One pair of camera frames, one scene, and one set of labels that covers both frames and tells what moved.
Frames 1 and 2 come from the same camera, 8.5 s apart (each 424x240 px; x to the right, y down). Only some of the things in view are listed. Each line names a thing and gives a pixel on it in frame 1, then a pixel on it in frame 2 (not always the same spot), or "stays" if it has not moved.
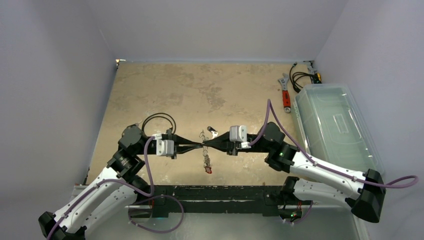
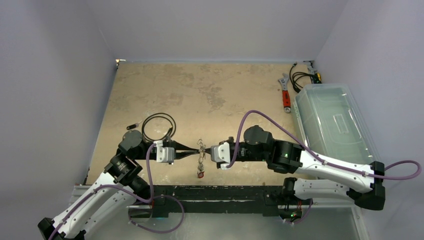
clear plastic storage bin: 333,130 stays
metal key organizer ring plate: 207,161 to 202,148
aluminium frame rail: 253,206 stays
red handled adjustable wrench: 286,94 stays
